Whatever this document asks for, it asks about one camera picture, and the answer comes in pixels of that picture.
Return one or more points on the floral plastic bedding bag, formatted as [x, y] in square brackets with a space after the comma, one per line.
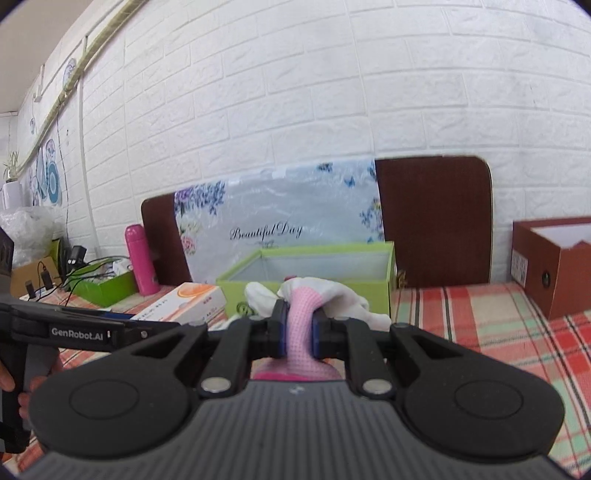
[223, 221]

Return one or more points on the orange medicine box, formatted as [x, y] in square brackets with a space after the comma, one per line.
[188, 303]

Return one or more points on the green cardboard shoe box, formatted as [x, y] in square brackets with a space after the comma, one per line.
[366, 268]

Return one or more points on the brown cardboard box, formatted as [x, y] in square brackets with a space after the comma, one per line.
[550, 260]

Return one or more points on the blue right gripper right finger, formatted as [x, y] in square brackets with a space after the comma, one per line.
[319, 333]

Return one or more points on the pink thermos bottle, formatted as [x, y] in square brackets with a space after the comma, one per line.
[139, 255]

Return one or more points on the white pink sock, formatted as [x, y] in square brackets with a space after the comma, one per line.
[305, 295]

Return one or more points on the dark brown wooden headboard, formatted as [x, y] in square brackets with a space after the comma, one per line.
[437, 211]

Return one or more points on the plaid bed sheet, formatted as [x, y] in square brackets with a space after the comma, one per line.
[499, 320]

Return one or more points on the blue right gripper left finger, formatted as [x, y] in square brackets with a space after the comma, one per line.
[278, 329]

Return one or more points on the small green tray box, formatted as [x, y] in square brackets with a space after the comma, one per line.
[104, 290]

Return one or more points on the white plastic bag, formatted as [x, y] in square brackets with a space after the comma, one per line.
[32, 229]

